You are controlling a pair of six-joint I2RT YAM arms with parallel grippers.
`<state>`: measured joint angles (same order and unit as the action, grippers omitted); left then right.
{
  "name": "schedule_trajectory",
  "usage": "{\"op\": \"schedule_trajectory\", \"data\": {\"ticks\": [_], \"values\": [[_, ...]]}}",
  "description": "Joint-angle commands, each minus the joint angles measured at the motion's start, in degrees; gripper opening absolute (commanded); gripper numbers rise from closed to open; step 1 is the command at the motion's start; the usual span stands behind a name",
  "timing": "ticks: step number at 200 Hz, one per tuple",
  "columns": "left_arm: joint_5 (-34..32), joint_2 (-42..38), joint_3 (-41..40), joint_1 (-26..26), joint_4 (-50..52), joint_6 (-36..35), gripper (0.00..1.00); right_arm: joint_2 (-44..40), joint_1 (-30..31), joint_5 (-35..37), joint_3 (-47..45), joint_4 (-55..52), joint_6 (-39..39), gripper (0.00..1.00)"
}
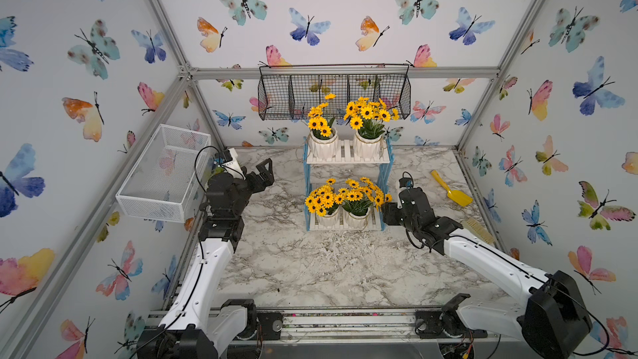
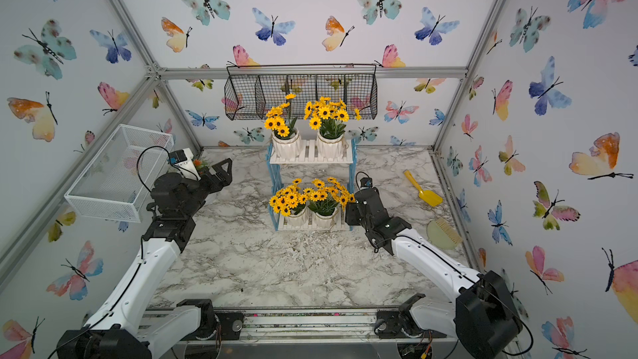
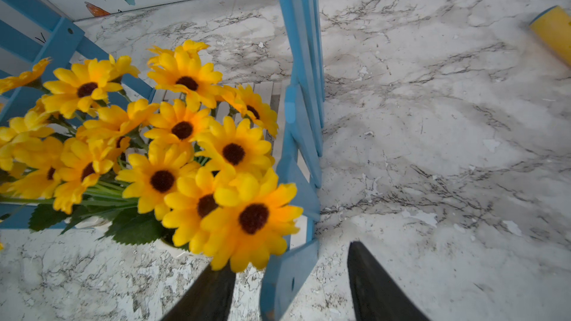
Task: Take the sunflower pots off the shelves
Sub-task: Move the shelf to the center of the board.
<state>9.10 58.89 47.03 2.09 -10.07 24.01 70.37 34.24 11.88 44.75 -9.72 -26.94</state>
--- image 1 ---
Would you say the sunflower pot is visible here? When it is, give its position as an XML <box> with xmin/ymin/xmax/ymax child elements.
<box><xmin>344</xmin><ymin>97</ymin><xmax>400</xmax><ymax>160</ymax></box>
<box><xmin>338</xmin><ymin>177</ymin><xmax>392</xmax><ymax>230</ymax></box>
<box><xmin>307</xmin><ymin>93</ymin><xmax>338</xmax><ymax>161</ymax></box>
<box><xmin>305</xmin><ymin>178</ymin><xmax>344</xmax><ymax>230</ymax></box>

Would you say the blue white two-tier shelf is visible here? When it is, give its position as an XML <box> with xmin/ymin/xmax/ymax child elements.
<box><xmin>303</xmin><ymin>140</ymin><xmax>395</xmax><ymax>231</ymax></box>

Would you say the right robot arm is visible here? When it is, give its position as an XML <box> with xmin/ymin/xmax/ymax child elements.
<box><xmin>381</xmin><ymin>178</ymin><xmax>593</xmax><ymax>358</ymax></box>

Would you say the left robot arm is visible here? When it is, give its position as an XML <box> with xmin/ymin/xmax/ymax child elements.
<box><xmin>132</xmin><ymin>159</ymin><xmax>275</xmax><ymax>358</ymax></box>

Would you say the orange flower white pot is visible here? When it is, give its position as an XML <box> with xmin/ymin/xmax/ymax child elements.
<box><xmin>208</xmin><ymin>163</ymin><xmax>225</xmax><ymax>179</ymax></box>

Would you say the yellow plastic scoop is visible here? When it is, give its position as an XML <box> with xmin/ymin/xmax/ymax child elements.
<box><xmin>430</xmin><ymin>171</ymin><xmax>474</xmax><ymax>207</ymax></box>

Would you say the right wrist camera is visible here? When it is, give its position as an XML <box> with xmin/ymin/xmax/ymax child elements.
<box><xmin>396</xmin><ymin>171</ymin><xmax>415</xmax><ymax>195</ymax></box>

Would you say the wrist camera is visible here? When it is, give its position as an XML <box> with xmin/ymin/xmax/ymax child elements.
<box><xmin>219</xmin><ymin>148</ymin><xmax>245</xmax><ymax>179</ymax></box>
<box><xmin>396</xmin><ymin>171</ymin><xmax>415</xmax><ymax>195</ymax></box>

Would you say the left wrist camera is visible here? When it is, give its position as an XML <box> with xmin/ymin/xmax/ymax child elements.
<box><xmin>219</xmin><ymin>148</ymin><xmax>245</xmax><ymax>179</ymax></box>

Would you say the white mesh wall basket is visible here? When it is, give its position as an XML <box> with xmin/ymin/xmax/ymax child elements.
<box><xmin>116</xmin><ymin>124</ymin><xmax>211</xmax><ymax>223</ymax></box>

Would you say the black wire wall basket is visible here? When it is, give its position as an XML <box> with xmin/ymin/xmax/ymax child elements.
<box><xmin>251</xmin><ymin>63</ymin><xmax>411</xmax><ymax>121</ymax></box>

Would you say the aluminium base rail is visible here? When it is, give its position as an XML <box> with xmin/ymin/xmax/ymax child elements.
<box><xmin>139</xmin><ymin>306</ymin><xmax>559</xmax><ymax>347</ymax></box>

